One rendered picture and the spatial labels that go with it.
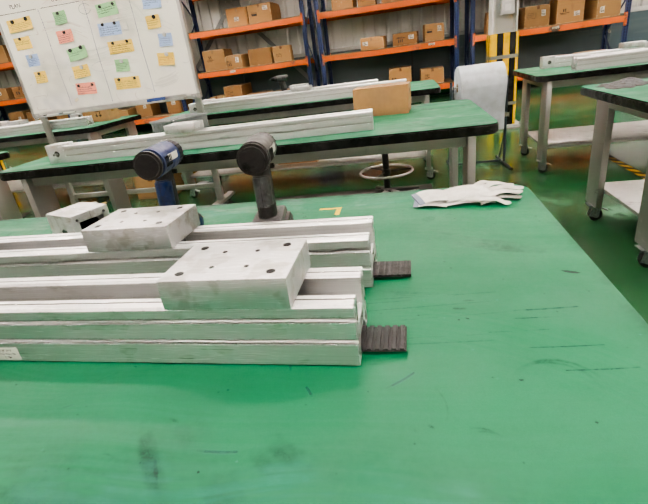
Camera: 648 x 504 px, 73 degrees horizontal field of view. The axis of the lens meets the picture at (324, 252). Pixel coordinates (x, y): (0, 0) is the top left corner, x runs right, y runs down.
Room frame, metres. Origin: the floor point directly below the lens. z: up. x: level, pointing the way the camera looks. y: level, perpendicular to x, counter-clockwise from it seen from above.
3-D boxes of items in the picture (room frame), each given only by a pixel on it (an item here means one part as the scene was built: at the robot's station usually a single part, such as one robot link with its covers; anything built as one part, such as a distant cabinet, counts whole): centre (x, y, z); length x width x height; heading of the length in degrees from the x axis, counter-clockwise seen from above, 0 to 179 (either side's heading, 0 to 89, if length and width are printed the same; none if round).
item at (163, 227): (0.75, 0.31, 0.87); 0.16 x 0.11 x 0.07; 77
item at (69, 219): (0.97, 0.55, 0.83); 0.11 x 0.10 x 0.10; 146
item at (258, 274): (0.50, 0.11, 0.87); 0.16 x 0.11 x 0.07; 77
